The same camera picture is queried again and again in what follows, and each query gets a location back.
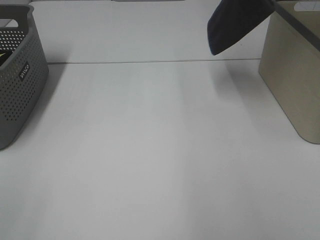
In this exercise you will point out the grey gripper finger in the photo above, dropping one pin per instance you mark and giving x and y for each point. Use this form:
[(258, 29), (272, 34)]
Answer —
[(305, 25)]

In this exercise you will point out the dark grey towel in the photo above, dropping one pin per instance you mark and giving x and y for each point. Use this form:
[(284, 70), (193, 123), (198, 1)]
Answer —
[(234, 19)]

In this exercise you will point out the beige plastic basket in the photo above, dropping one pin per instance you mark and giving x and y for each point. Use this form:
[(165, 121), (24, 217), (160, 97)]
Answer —
[(291, 71)]

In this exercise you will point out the grey perforated plastic basket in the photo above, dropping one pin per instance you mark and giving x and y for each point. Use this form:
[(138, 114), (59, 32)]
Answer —
[(23, 70)]

